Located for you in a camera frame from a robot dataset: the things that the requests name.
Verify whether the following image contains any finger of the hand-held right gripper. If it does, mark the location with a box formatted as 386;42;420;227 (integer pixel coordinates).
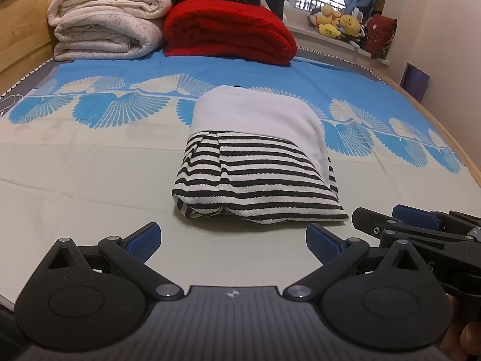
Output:
352;207;481;251
393;204;481;231

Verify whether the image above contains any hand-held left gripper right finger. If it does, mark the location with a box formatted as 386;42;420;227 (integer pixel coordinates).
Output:
283;224;427;301

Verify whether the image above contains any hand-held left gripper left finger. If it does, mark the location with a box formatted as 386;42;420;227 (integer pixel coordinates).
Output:
38;223;185;301

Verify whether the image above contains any black white striped shirt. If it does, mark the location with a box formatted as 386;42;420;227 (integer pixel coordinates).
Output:
172;85;350;226

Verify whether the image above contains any person's right hand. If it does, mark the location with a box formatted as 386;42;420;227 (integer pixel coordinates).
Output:
440;294;481;361

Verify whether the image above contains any blue white printed bed sheet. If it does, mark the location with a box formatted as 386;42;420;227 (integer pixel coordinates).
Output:
0;54;481;309

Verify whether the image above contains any purple box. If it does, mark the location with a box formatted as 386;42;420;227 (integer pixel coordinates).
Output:
400;63;431;102

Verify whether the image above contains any dark red cushion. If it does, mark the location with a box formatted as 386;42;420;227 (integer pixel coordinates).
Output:
364;13;398;60

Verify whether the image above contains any yellow stuffed toy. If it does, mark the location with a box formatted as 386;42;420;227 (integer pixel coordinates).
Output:
311;5;343;39
338;14;365;42

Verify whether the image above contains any white folded quilt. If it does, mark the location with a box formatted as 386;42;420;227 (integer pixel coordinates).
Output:
53;9;166;62
47;0;173;27

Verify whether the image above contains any red folded blanket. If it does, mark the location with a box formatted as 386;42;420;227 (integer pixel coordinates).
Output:
163;0;298;66

